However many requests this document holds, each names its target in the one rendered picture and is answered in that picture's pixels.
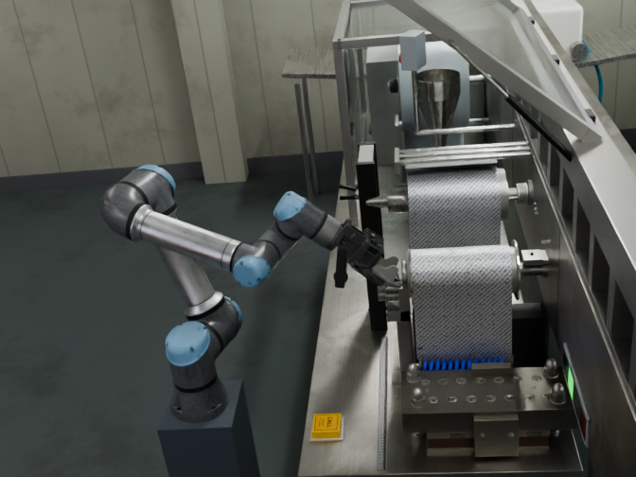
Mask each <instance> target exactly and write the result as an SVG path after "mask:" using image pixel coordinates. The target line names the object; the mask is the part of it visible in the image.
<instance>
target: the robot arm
mask: <svg viewBox="0 0 636 477"><path fill-rule="evenodd" d="M175 190H176V185H175V182H174V180H173V178H172V177H171V175H170V174H169V173H168V172H167V171H166V170H164V169H163V168H159V167H157V166H156V165H144V166H142V167H140V168H137V169H134V170H133V171H132V172H131V173H130V174H129V175H127V176H126V177H125V178H123V179H122V180H120V181H119V182H118V183H116V184H115V185H112V186H111V187H110V188H109V189H108V190H107V191H106V192H105V194H104V195H103V198H102V201H101V214H102V217H103V219H104V220H105V222H106V223H107V225H108V226H109V227H110V228H111V229H112V230H113V231H114V232H116V233H117V234H119V235H120V236H121V237H123V238H125V239H129V240H132V241H135V242H138V241H140V240H144V241H147V242H150V243H152V244H154V246H155V248H156V250H157V252H158V254H159V256H160V257H161V258H162V260H163V262H164V264H165V266H166V268H167V269H168V272H169V274H170V276H171V278H172V280H173V281H174V283H175V285H176V287H177V289H178V291H179V293H180V294H181V295H182V297H183V299H184V301H185V304H186V307H185V316H186V318H187V320H188V322H185V323H183V324H182V325H181V326H177V327H175V328H174V329H173V330H172V331H171V332H170V333H169V334H168V336H167V338H166V355H167V358H168V362H169V367H170V371H171V375H172V378H173V382H174V392H173V399H172V407H173V412H174V414H175V415H176V416H177V417H178V418H179V419H181V420H183V421H185V422H191V423H197V422H204V421H207V420H210V419H212V418H214V417H216V416H218V415H220V414H221V413H222V412H223V411H224V410H225V408H226V407H227V405H228V401H229V398H228V394H227V390H226V388H225V387H224V385H223V384H222V382H221V380H220V379H219V377H218V375H217V371H216V366H215V360H216V359H217V358H218V357H219V355H220V354H221V353H222V351H223V350H224V349H225V348H226V347H227V346H228V345H229V343H230V342H231V341H232V340H233V339H234V338H235V337H236V336H237V334H238V332H239V330H240V328H241V325H242V314H241V311H240V308H239V306H238V305H237V303H236V302H235V301H231V298H229V297H226V296H223V294H222V293H221V292H219V291H214V289H213V287H212V285H211V283H210V281H209V279H208V277H207V275H206V273H205V271H204V269H203V267H202V265H201V263H200V261H202V262H204V263H207V264H210V265H213V266H215V267H218V268H221V269H224V270H225V271H228V272H231V273H233V276H234V278H235V279H236V281H237V282H238V283H239V284H240V285H241V286H243V287H245V288H250V289H251V288H255V287H257V286H259V285H260V284H261V283H262V282H263V281H264V280H266V279H267V278H268V276H269V275H270V273H271V272H272V271H273V269H274V268H275V267H276V266H277V265H278V264H279V262H280V261H281V260H282V259H283V258H284V257H285V256H286V255H287V254H288V253H289V251H290V250H291V248H292V247H293V246H294V245H295V244H296V242H297V241H298V240H299V239H300V238H302V237H303V235H304V236H305V237H307V238H309V239H311V240H312V241H314V242H316V243H317V244H319V245H320V246H322V247H323V248H327V249H328V250H329V251H332V250H334V249H335V248H336V246H337V247H338V249H337V260H336V272H335V273H334V275H333V278H334V281H335V287H336V288H344V287H345V282H346V281H347V279H348V274H347V272H346V268H347V263H348V264H349V265H350V267H351V268H353V269H354V270H355V271H356V272H358V273H359V274H361V275H363V276H364V277H365V278H367V279H368V280H370V281H372V282H374V283H377V284H379V285H383V286H386V287H392V288H401V287H402V286H401V285H400V284H398V283H397V282H396V281H400V279H399V278H398V277H397V273H398V267H397V265H398V258H397V257H396V256H391V257H388V258H383V257H381V256H382V255H383V246H384V238H382V237H380V236H379V235H377V234H376V233H374V232H373V231H371V230H370V229H368V228H366V229H364V230H365V231H363V230H362V231H361V230H360V229H358V228H357V227H355V226H354V225H352V224H351V222H352V221H351V220H349V219H346V220H345V222H344V223H340V222H339V221H338V220H336V219H335V218H333V217H332V216H330V215H329V214H328V213H326V212H325V211H323V210H322V209H320V208H319V207H317V206H316V205H314V204H313V203H310V202H309V201H307V199H306V198H304V197H301V196H299V195H298V194H296V193H294V192H292V191H288V192H287V193H285V194H284V195H283V197H282V198H281V200H280V201H279V202H278V204H277V206H276V207H275V209H274V216H275V217H276V218H277V219H276V221H275V222H274V223H273V224H272V225H271V227H270V228H269V229H268V230H267V231H266V232H265V233H264V234H263V235H262V236H261V238H260V239H259V240H258V241H257V242H256V243H255V244H254V245H253V246H251V245H249V244H246V243H243V242H240V241H238V240H235V239H232V238H228V237H225V236H222V235H220V234H217V233H214V232H211V231H208V230H205V229H203V228H201V227H198V226H195V225H192V224H189V223H187V222H184V221H179V220H177V218H176V211H177V208H178V207H177V205H176V203H175V202H174V200H173V197H174V195H175ZM199 260H200V261H199ZM370 268H371V269H370Z"/></svg>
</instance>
